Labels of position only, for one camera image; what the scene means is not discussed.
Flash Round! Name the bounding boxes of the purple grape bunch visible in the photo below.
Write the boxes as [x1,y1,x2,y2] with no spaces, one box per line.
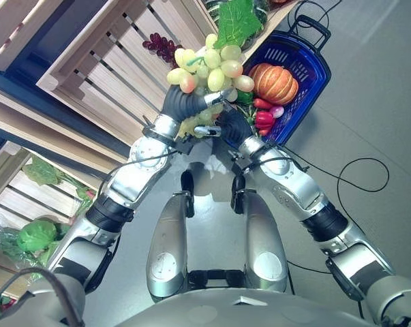
[142,32,184,64]

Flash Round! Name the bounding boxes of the leafy green vegetable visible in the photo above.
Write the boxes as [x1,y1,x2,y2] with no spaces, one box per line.
[22,155,96,214]

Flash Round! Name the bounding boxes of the robot leg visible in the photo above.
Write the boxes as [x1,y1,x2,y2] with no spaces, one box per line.
[230,175,290,294]
[146,170,196,302]

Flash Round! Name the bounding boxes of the blue plastic shopping basket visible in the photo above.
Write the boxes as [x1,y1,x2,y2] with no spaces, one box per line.
[242,15,331,146]

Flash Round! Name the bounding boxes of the green cabbage head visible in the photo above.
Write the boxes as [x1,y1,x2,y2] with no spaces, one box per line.
[16,219,58,253]

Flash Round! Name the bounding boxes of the long red chili pepper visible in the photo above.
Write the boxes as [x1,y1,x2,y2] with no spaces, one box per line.
[253,97,274,110]

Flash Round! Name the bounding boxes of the red bell pepper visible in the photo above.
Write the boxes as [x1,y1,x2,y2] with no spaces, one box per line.
[255,110,275,130]

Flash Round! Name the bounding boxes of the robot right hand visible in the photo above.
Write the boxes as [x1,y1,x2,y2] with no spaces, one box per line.
[194,110,252,144]

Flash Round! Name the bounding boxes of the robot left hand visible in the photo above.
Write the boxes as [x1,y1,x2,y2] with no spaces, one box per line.
[162,84,239,122]

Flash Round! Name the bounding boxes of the robot left leg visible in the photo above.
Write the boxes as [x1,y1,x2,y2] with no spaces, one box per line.
[146,170,196,302]

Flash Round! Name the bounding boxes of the black floor cable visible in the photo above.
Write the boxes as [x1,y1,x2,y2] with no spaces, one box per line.
[283,149,391,202]
[286,0,343,35]

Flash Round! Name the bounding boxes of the robot right leg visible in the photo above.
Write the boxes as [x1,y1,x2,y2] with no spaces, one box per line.
[230,175,290,294]

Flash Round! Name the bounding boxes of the orange pumpkin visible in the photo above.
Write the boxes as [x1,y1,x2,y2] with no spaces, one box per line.
[248,63,300,106]

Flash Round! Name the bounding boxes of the green grape bunch with leaf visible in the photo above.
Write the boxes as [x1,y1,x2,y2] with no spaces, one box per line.
[166,0,264,139]

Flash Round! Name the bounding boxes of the silver robot torso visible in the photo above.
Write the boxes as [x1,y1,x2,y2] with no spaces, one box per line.
[0,267,375,327]

